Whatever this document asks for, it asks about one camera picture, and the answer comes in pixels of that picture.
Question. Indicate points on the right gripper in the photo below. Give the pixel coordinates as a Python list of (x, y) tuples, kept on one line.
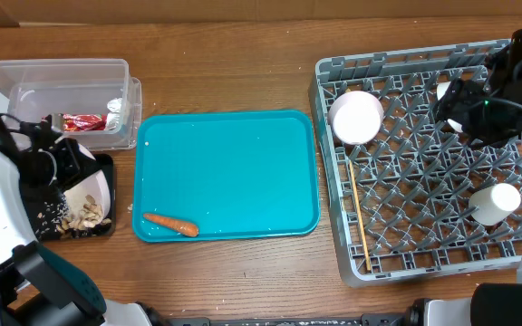
[(459, 106)]

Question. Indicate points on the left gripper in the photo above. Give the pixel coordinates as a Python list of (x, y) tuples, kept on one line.
[(75, 161)]

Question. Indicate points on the red snack wrapper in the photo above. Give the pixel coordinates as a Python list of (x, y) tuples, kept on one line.
[(83, 122)]

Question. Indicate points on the white bowl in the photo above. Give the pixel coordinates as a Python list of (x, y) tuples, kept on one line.
[(441, 91)]

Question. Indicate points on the white round plate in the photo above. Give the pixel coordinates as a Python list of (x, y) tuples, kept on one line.
[(96, 187)]

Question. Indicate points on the pile of peanuts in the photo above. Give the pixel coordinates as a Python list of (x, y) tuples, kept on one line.
[(88, 219)]

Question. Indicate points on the small white cup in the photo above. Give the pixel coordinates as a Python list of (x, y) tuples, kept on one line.
[(494, 203)]

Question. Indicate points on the pink bowl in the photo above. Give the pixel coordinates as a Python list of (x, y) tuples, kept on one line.
[(356, 117)]

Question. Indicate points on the orange carrot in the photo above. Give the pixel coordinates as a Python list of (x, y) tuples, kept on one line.
[(183, 227)]

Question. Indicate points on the wooden chopstick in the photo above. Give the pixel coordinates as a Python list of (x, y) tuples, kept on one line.
[(357, 205)]

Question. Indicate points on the pile of white rice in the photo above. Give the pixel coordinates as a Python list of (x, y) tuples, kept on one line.
[(60, 208)]

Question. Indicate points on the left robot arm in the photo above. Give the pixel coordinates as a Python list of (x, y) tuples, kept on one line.
[(51, 186)]

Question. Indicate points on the clear plastic waste bin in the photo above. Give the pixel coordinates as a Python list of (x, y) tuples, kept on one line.
[(34, 89)]

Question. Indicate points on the grey dishwasher rack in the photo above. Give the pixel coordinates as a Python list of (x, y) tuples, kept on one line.
[(415, 178)]

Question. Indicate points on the black plastic tray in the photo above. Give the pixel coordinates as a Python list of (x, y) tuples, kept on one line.
[(32, 197)]

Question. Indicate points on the teal serving tray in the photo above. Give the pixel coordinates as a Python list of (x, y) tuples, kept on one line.
[(235, 175)]

